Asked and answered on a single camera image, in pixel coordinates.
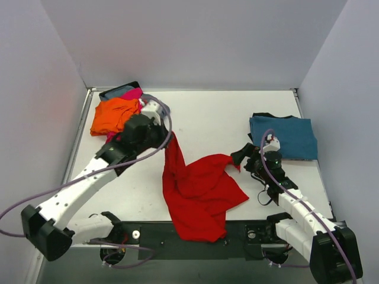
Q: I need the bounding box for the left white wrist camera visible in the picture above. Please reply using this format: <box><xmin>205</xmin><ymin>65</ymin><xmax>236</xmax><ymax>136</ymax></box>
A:
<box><xmin>141</xmin><ymin>99</ymin><xmax>171</xmax><ymax>125</ymax></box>

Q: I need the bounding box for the orange t-shirt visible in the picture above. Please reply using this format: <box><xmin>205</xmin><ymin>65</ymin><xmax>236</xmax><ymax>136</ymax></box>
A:
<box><xmin>90</xmin><ymin>98</ymin><xmax>140</xmax><ymax>136</ymax></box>

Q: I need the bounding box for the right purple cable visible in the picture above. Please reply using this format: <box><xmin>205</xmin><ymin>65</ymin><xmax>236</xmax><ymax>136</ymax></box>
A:
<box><xmin>259</xmin><ymin>128</ymin><xmax>358</xmax><ymax>284</ymax></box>

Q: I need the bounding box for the aluminium frame rail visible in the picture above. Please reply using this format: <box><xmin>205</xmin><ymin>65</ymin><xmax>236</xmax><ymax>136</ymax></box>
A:
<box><xmin>70</xmin><ymin>220</ymin><xmax>347</xmax><ymax>248</ymax></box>

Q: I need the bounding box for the folded black t-shirt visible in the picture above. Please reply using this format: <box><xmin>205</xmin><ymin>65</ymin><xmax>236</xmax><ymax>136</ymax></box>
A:
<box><xmin>249</xmin><ymin>112</ymin><xmax>297</xmax><ymax>145</ymax></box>

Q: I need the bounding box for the red t-shirt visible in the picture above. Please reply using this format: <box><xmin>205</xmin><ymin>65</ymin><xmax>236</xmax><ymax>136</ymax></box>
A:
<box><xmin>162</xmin><ymin>137</ymin><xmax>249</xmax><ymax>243</ymax></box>

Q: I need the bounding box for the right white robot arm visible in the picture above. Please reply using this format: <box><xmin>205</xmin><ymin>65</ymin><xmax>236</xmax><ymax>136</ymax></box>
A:
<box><xmin>231</xmin><ymin>143</ymin><xmax>363</xmax><ymax>283</ymax></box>

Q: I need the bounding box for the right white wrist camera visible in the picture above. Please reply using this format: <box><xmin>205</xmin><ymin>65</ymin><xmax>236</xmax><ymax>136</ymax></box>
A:
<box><xmin>263</xmin><ymin>134</ymin><xmax>281</xmax><ymax>153</ymax></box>

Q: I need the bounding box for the pink t-shirt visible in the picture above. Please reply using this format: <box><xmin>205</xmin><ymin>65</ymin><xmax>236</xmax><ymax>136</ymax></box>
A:
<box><xmin>106</xmin><ymin>88</ymin><xmax>143</xmax><ymax>143</ymax></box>

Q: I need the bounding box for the purple cable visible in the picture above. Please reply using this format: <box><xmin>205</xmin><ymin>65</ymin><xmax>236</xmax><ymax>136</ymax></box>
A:
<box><xmin>259</xmin><ymin>128</ymin><xmax>358</xmax><ymax>284</ymax></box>
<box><xmin>0</xmin><ymin>94</ymin><xmax>173</xmax><ymax>269</ymax></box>

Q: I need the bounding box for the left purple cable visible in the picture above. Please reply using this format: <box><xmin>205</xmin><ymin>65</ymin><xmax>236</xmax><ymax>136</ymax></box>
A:
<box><xmin>0</xmin><ymin>94</ymin><xmax>173</xmax><ymax>269</ymax></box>

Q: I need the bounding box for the grey-blue t-shirt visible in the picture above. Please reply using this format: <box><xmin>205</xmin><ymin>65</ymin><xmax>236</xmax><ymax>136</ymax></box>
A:
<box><xmin>99</xmin><ymin>86</ymin><xmax>134</xmax><ymax>101</ymax></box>

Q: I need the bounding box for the black plastic bin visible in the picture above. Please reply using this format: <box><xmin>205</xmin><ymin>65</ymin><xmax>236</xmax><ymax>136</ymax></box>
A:
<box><xmin>99</xmin><ymin>81</ymin><xmax>143</xmax><ymax>102</ymax></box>

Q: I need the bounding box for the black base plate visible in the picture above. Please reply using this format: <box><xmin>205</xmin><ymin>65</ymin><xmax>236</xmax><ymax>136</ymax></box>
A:
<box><xmin>100</xmin><ymin>220</ymin><xmax>293</xmax><ymax>264</ymax></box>

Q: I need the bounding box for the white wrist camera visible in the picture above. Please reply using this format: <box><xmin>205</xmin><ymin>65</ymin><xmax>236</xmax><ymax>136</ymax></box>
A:
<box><xmin>141</xmin><ymin>99</ymin><xmax>171</xmax><ymax>125</ymax></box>
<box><xmin>263</xmin><ymin>134</ymin><xmax>281</xmax><ymax>153</ymax></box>

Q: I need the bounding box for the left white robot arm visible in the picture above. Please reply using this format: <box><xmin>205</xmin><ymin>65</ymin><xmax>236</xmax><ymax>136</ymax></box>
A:
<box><xmin>21</xmin><ymin>114</ymin><xmax>172</xmax><ymax>262</ymax></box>

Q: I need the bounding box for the folded blue t-shirt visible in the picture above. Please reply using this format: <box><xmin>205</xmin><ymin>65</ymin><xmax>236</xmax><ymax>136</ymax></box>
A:
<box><xmin>249</xmin><ymin>115</ymin><xmax>319</xmax><ymax>162</ymax></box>

